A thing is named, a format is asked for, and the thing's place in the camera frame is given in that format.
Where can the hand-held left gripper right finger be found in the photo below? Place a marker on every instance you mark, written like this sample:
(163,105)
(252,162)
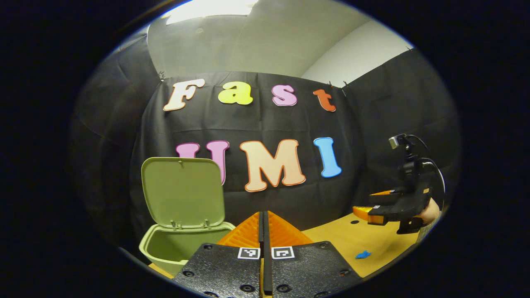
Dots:
(268,277)

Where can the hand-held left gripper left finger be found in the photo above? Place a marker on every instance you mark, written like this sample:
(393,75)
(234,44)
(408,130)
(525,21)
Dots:
(223,269)

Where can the wooden desktop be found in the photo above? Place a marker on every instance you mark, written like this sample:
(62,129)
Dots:
(343,240)

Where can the green desktop garbage bin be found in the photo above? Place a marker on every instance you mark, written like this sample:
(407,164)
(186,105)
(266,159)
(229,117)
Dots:
(182,194)

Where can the black backdrop cloth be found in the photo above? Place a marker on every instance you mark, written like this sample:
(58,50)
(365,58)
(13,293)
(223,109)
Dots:
(256,124)

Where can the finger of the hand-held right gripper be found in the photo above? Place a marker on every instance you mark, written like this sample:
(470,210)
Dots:
(387,193)
(372,215)

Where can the blue paper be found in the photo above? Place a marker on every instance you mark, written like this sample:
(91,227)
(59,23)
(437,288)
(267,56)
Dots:
(363,255)

